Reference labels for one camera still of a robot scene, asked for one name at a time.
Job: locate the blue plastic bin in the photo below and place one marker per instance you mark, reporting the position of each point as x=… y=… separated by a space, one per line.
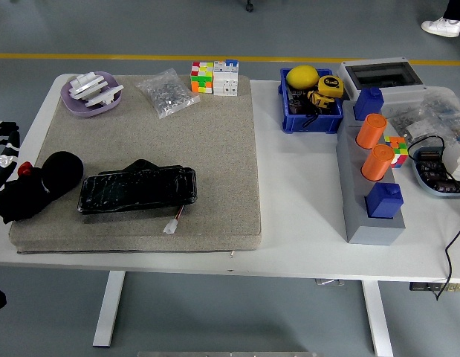
x=315 y=124

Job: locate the black rag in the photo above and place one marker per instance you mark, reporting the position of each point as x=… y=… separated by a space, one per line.
x=62 y=167

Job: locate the black circuit boards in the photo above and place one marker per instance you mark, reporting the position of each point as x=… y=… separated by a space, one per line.
x=434 y=173

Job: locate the white table leg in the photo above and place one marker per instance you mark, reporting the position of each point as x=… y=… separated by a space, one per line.
x=378 y=320
x=109 y=308

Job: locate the white plastic bracket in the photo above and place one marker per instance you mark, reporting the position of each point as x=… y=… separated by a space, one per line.
x=103 y=97
x=86 y=83

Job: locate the blue-grey tray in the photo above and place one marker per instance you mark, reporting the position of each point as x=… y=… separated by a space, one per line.
x=424 y=184

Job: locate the person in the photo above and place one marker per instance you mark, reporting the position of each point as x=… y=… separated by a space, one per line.
x=443 y=26

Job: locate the purple tray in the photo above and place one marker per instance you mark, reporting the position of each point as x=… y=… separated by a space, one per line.
x=75 y=106

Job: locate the small colourful puzzle cube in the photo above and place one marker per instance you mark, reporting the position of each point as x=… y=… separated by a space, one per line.
x=398 y=150

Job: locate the large colourful puzzle cube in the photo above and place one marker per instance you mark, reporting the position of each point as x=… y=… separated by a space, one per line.
x=201 y=78

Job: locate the black glossy panel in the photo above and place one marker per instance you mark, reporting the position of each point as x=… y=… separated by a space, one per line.
x=140 y=189

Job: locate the orange cylinder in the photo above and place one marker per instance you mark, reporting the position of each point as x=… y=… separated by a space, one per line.
x=371 y=132
x=377 y=163

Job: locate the yellow tape measure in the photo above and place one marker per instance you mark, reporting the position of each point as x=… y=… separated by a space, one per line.
x=330 y=85

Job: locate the clear bag of screws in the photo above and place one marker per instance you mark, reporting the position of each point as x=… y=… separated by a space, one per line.
x=166 y=94

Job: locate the yellow ball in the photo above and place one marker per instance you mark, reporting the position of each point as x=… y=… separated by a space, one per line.
x=302 y=76

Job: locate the clear parts bag white label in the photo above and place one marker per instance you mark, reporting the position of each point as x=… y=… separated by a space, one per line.
x=413 y=122

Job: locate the yellow and black tool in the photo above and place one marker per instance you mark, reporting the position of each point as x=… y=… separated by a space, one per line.
x=320 y=100

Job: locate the black control box under table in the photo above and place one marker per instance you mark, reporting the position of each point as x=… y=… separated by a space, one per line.
x=423 y=287

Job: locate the black chair caster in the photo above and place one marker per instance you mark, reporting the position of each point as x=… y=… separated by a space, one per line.
x=249 y=5

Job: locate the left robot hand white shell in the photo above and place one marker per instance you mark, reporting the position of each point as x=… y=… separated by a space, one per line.
x=6 y=160

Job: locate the blue square block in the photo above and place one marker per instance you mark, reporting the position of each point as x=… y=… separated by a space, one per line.
x=369 y=104
x=383 y=202

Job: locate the clear bag of small parts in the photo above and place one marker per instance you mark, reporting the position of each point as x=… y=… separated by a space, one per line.
x=449 y=108

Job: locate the white circuit breaker blue switch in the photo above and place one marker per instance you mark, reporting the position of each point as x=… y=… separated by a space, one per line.
x=226 y=80

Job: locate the metal bracket under table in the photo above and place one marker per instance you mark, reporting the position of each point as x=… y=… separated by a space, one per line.
x=329 y=282

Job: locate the grey block holder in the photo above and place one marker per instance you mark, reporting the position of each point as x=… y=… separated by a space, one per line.
x=354 y=208

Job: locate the brown electronic component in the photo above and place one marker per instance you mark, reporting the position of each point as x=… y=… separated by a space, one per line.
x=297 y=104

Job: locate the grey enclosure box clear lid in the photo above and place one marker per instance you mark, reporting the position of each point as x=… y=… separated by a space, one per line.
x=400 y=94

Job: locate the grey-brown mat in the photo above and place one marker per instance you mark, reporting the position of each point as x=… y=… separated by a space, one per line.
x=200 y=148

